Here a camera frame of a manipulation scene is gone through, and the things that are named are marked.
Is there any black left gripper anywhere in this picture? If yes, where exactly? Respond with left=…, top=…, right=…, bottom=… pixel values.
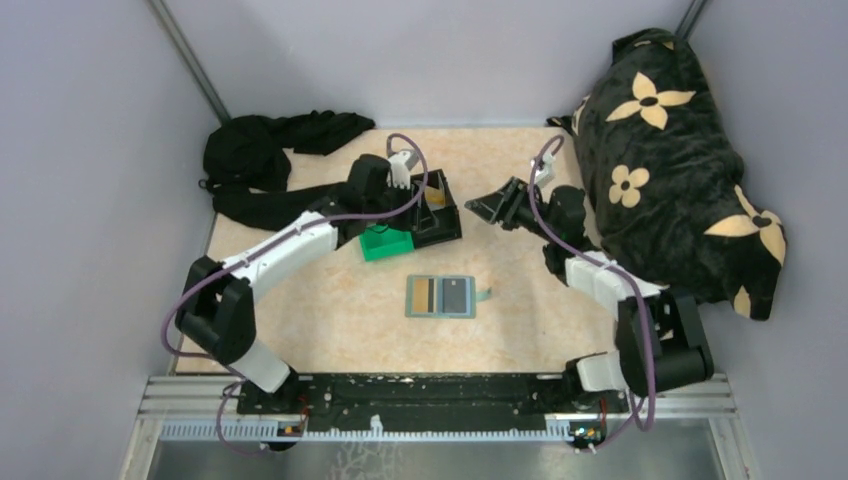
left=364, top=177, right=437, bottom=231

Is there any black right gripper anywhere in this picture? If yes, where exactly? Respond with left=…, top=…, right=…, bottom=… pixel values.
left=465, top=177, right=558, bottom=244

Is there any sage green card holder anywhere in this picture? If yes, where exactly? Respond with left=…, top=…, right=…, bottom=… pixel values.
left=405, top=275, right=493, bottom=319

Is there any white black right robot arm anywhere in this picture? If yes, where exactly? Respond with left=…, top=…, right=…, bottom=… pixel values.
left=465, top=156, right=715, bottom=412

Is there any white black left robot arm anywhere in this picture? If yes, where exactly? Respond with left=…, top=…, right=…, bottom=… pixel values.
left=169, top=147, right=426, bottom=414

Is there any gold credit card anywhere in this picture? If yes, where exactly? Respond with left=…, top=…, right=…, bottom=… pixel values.
left=424, top=186, right=447, bottom=208

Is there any grey card in holder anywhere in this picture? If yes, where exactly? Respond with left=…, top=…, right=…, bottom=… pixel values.
left=441, top=278, right=469, bottom=315

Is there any green plastic bin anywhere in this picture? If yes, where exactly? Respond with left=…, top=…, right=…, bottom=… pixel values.
left=359, top=225, right=415, bottom=262

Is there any black plastic bin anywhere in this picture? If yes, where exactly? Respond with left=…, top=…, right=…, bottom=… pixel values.
left=411, top=169, right=463, bottom=250

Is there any black floral blanket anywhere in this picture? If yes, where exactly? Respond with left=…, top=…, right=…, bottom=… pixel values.
left=548, top=28, right=787, bottom=322

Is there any black cloth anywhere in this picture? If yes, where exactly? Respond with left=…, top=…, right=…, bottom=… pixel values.
left=198, top=110, right=375, bottom=232

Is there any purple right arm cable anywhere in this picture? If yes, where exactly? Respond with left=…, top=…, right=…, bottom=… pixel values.
left=526, top=135, right=659, bottom=454

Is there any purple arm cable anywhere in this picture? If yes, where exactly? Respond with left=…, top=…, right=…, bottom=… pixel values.
left=160, top=133, right=431, bottom=460
left=526, top=135, right=659, bottom=454

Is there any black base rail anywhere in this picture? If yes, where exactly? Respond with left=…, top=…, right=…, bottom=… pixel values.
left=237, top=373, right=629, bottom=433

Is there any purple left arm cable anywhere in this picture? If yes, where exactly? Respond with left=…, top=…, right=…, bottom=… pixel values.
left=160, top=133, right=431, bottom=460

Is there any aluminium frame rail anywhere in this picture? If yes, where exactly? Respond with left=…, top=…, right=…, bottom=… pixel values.
left=135, top=372, right=738, bottom=444

